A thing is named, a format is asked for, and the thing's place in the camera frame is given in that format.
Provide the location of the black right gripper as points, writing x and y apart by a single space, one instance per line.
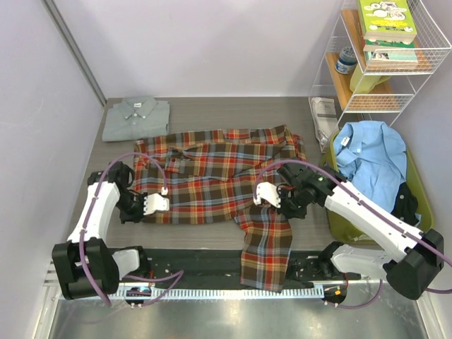
299 214

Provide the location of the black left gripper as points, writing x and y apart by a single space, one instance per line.
137 217

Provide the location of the red brown plaid shirt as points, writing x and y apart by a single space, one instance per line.
210 176

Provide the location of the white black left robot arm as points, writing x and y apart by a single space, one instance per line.
84 261

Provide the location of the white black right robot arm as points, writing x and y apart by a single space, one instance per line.
395 238

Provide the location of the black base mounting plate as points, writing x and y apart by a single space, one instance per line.
210 269

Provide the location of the folded grey shirt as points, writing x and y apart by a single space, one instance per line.
136 118

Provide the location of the light blue shirt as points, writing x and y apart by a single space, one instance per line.
373 157

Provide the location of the clear plastic bag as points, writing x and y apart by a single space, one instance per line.
324 118

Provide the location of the black garment in basket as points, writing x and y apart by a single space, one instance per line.
406 205

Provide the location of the yellow green cloth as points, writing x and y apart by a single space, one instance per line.
364 84

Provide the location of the blue white jar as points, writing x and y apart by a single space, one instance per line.
347 61

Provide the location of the green top book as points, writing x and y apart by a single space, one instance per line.
386 20

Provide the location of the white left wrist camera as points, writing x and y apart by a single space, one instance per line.
157 202

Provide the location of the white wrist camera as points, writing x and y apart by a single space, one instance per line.
267 192
157 202

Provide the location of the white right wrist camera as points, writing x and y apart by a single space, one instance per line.
267 192

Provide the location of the aluminium frame rail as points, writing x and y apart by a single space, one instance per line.
411 275

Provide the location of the white slotted cable duct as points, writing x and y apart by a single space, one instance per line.
138 292

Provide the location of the white wire shelf rack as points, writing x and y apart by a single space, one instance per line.
402 72

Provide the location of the grey wall corner strip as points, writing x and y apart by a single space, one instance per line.
75 51

